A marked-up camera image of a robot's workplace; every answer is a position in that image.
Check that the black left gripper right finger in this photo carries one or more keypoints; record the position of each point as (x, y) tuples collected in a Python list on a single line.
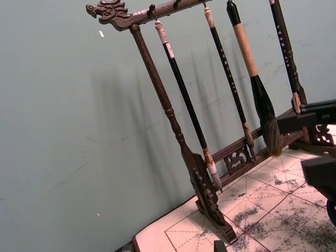
[(321, 172)]

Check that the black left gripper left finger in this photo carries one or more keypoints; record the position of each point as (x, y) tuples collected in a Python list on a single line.
[(298, 123)]

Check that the white gridded ink-stained calligraphy mat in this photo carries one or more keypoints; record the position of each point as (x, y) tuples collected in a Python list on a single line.
[(265, 212)]

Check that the black brush with pale ferrule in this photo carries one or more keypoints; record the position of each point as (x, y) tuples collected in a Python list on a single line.
[(284, 50)]

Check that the thin black brush dark bristles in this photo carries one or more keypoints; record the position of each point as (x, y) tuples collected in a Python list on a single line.
[(228, 71)]

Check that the black brush with white bristles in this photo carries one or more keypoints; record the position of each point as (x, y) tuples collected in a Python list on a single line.
[(183, 97)]

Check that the small black block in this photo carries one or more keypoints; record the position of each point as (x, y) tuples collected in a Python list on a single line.
[(220, 246)]

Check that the dark carved wooden brush rack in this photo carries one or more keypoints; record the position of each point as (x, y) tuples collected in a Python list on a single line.
[(152, 76)]

